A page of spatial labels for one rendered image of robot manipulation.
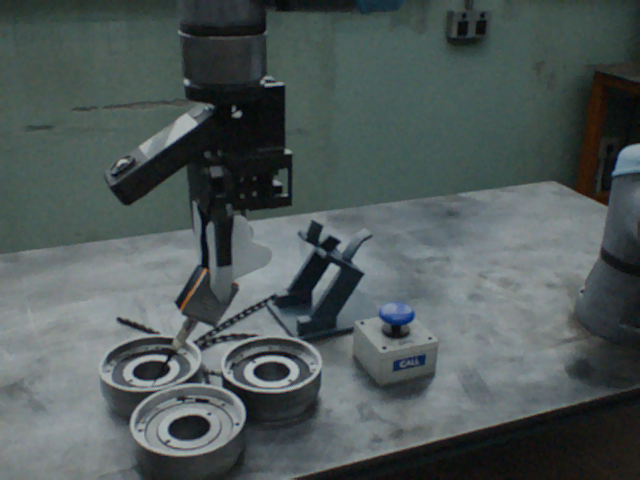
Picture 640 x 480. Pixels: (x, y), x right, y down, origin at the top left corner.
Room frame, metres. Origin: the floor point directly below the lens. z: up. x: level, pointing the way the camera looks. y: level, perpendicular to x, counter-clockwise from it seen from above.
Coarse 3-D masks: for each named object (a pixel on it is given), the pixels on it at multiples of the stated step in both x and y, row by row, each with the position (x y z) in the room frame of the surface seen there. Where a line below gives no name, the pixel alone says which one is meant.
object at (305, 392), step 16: (272, 336) 0.70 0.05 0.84; (240, 352) 0.68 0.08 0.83; (256, 352) 0.68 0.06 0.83; (288, 352) 0.69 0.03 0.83; (304, 352) 0.68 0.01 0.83; (224, 368) 0.63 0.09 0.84; (256, 368) 0.66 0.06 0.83; (272, 368) 0.67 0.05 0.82; (288, 368) 0.66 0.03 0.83; (320, 368) 0.64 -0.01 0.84; (224, 384) 0.62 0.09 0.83; (240, 384) 0.61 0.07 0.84; (256, 384) 0.62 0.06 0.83; (272, 384) 0.62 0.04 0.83; (304, 384) 0.61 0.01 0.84; (320, 384) 0.64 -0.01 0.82; (240, 400) 0.60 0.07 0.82; (256, 400) 0.60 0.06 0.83; (272, 400) 0.60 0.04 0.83; (288, 400) 0.60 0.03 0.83; (304, 400) 0.61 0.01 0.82; (256, 416) 0.60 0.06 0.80; (272, 416) 0.60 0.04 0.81; (288, 416) 0.61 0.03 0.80
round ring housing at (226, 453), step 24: (144, 408) 0.57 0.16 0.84; (168, 408) 0.59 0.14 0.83; (240, 408) 0.57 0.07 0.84; (144, 432) 0.55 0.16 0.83; (168, 432) 0.55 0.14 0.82; (192, 432) 0.57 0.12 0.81; (216, 432) 0.55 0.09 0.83; (240, 432) 0.54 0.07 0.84; (144, 456) 0.51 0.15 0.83; (168, 456) 0.50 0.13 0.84; (192, 456) 0.50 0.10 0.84; (216, 456) 0.51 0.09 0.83
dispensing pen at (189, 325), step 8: (200, 272) 0.63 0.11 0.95; (192, 280) 0.64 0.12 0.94; (184, 288) 0.64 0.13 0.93; (192, 288) 0.63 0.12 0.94; (184, 296) 0.63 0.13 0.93; (176, 304) 0.63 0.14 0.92; (192, 320) 0.63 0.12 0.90; (184, 328) 0.62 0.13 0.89; (192, 328) 0.62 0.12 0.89; (176, 336) 0.62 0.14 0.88; (184, 336) 0.62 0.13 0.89; (176, 344) 0.62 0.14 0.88; (168, 360) 0.62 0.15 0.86; (152, 384) 0.61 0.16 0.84
